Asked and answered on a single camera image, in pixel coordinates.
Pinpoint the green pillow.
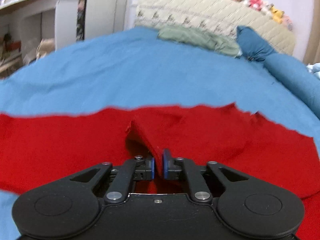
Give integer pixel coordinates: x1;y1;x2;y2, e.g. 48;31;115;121
157;25;242;57

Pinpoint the beige curtain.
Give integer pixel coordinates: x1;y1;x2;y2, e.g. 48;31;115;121
303;0;320;64

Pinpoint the blue bed sheet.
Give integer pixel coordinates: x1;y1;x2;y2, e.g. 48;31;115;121
1;27;319;239

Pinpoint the white shelf desk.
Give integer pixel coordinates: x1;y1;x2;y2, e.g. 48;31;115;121
1;0;79;64

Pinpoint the dark blue pillow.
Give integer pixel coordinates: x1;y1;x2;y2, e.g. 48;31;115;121
236;25;277;62

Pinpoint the cream quilted headboard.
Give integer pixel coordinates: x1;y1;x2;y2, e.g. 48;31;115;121
134;0;296;55

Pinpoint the white wardrobe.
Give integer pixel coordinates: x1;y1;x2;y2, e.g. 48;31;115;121
84;0;127;40

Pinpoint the light blue duvet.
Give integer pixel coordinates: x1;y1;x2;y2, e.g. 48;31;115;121
306;63;320;74

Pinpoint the yellow plush toy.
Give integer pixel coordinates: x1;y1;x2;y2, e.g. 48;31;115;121
270;4;284;24

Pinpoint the pink plush toy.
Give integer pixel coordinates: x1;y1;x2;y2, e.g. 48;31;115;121
248;0;263;11

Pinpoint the rolled blue blanket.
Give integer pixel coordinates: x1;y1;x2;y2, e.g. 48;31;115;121
264;53;319;117

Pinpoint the red knit sweater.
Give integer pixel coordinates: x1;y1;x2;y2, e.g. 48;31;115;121
1;104;319;239

